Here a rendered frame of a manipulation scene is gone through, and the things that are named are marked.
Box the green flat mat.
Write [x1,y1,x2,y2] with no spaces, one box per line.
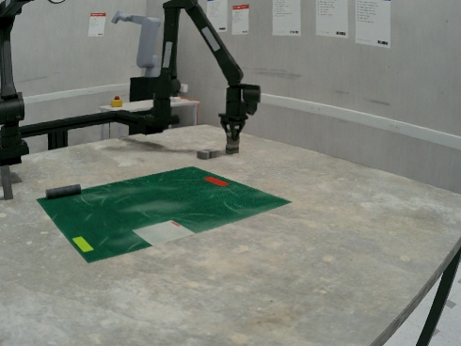
[37,166,292,263]

